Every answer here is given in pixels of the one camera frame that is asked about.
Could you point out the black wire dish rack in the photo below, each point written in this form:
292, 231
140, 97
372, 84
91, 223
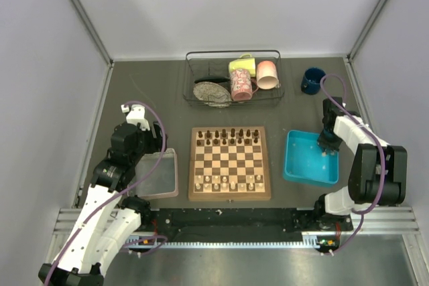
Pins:
224, 78

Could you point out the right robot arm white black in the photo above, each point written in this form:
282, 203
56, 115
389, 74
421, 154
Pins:
379, 169

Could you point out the pink white mug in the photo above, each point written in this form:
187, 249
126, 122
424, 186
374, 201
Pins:
266, 75

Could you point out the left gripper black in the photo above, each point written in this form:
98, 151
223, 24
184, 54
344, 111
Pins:
156, 143

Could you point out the speckled ceramic plate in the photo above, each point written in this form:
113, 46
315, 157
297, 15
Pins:
212, 94

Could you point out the pink patterned mug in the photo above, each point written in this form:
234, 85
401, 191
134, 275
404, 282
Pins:
243, 86

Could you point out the blue plastic tray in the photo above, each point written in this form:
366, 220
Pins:
306, 163

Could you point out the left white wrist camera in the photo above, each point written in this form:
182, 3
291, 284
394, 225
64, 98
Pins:
135, 115

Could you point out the wooden chess board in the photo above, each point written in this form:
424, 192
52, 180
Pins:
235, 158

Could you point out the aluminium front rail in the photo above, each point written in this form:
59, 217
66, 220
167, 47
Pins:
390, 220

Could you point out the dark blue mug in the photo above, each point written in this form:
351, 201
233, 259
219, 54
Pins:
311, 80

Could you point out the metal tray pink rim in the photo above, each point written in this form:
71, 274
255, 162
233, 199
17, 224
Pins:
163, 182

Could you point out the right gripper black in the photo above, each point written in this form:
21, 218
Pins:
328, 147

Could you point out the yellow mug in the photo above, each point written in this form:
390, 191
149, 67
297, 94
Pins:
246, 62

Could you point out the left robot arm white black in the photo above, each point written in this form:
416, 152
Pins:
108, 216

